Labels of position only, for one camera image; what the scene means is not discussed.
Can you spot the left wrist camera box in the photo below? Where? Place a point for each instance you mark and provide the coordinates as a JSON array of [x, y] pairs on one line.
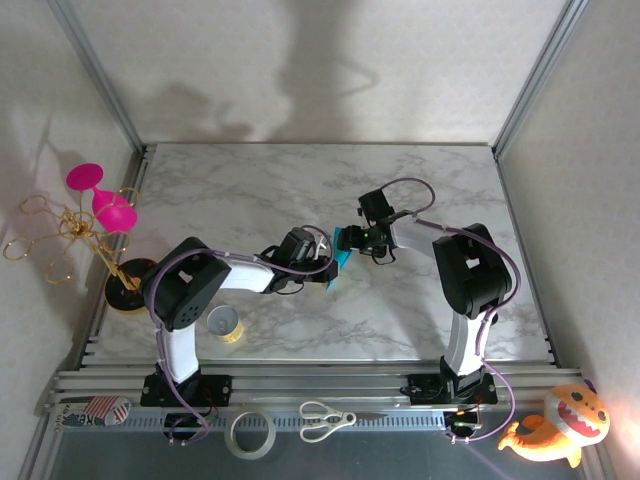
[[298, 242]]

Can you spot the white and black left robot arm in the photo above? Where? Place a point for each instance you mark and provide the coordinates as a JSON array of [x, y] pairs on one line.
[[187, 287]]

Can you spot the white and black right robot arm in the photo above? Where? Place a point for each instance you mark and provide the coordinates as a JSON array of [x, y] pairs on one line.
[[472, 272]]

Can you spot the flag print pouch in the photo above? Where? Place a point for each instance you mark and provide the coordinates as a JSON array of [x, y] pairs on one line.
[[97, 410]]

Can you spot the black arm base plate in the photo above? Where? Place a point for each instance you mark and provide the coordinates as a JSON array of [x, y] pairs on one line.
[[425, 392], [215, 390]]

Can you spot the aluminium side rail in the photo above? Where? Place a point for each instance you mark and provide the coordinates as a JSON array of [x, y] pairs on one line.
[[137, 170], [513, 210]]

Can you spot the blue paper sheet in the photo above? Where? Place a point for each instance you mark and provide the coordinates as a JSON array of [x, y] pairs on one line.
[[345, 256]]

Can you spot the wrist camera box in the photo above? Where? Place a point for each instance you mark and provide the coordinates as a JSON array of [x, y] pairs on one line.
[[375, 205], [298, 242]]

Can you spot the aluminium frame post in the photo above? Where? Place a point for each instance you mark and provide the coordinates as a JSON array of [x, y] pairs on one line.
[[540, 75], [99, 75]]

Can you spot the small black cylinder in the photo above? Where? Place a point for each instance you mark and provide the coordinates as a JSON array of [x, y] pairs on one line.
[[493, 317]]

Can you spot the clear tape roll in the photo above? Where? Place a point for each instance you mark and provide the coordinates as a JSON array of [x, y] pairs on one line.
[[230, 442]]

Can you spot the pink plastic wine glass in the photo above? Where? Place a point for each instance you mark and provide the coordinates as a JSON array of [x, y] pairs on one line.
[[112, 212]]

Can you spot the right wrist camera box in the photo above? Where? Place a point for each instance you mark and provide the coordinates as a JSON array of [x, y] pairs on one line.
[[375, 205]]

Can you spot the aluminium mounting rail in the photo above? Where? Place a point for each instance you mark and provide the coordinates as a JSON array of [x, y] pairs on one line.
[[320, 387]]

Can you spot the orange shark plush toy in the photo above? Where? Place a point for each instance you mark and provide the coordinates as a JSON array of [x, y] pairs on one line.
[[570, 425]]

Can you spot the black controller box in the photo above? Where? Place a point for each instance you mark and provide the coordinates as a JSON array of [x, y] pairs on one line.
[[180, 422], [465, 422]]

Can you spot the tin can with yellow label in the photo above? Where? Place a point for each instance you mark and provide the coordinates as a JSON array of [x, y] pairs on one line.
[[223, 324]]

